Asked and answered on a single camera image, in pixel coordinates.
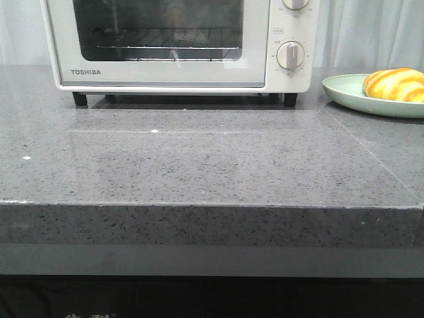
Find glass oven door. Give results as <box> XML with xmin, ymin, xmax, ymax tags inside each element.
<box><xmin>43</xmin><ymin>1</ymin><xmax>270</xmax><ymax>87</ymax></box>

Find yellow striped bread roll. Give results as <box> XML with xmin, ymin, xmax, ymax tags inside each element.
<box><xmin>362</xmin><ymin>68</ymin><xmax>423</xmax><ymax>103</ymax></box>

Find lower beige oven knob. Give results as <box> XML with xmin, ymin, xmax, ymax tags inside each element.
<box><xmin>276</xmin><ymin>41</ymin><xmax>305</xmax><ymax>70</ymax></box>

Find beige oven knob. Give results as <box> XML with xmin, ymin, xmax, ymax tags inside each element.
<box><xmin>276</xmin><ymin>41</ymin><xmax>305</xmax><ymax>70</ymax></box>
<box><xmin>282</xmin><ymin>0</ymin><xmax>309</xmax><ymax>11</ymax></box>

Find white Toshiba toaster oven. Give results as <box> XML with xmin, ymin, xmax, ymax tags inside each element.
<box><xmin>40</xmin><ymin>1</ymin><xmax>320</xmax><ymax>107</ymax></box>

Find upper beige oven knob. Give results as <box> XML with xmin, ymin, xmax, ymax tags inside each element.
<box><xmin>282</xmin><ymin>0</ymin><xmax>309</xmax><ymax>11</ymax></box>

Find light green plate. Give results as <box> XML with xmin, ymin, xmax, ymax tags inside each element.
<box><xmin>322</xmin><ymin>74</ymin><xmax>423</xmax><ymax>119</ymax></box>

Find white curtain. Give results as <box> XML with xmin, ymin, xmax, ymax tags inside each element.
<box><xmin>1</xmin><ymin>1</ymin><xmax>423</xmax><ymax>70</ymax></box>

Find metal wire oven rack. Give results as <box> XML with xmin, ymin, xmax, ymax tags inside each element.
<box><xmin>81</xmin><ymin>27</ymin><xmax>242</xmax><ymax>62</ymax></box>

